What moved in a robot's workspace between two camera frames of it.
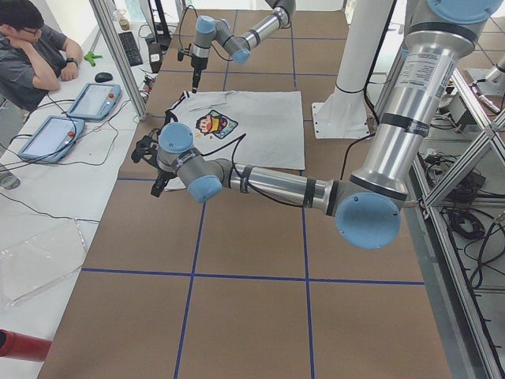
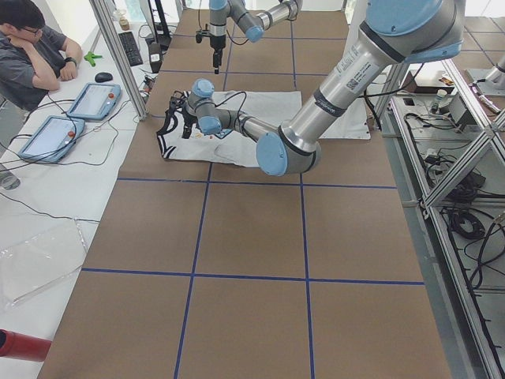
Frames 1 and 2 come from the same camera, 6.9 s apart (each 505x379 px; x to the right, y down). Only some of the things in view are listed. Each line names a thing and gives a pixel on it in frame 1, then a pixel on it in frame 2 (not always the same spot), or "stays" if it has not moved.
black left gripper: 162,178 → 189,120
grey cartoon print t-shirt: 254,129 stays
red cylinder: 23,347 stays
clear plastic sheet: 36,252 stays
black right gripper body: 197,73 → 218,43
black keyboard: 131,48 stays
